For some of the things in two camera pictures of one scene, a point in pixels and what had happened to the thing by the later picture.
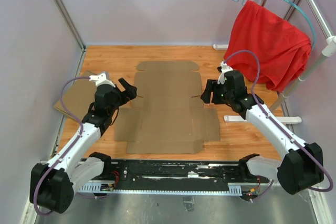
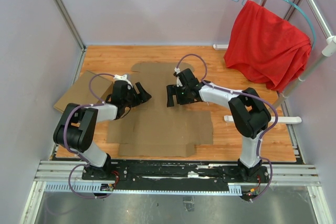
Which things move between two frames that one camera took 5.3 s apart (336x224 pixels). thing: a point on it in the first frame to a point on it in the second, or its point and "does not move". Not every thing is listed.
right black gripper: [212, 85] to [173, 89]
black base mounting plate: [177, 174] does not move
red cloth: [284, 50] does not move
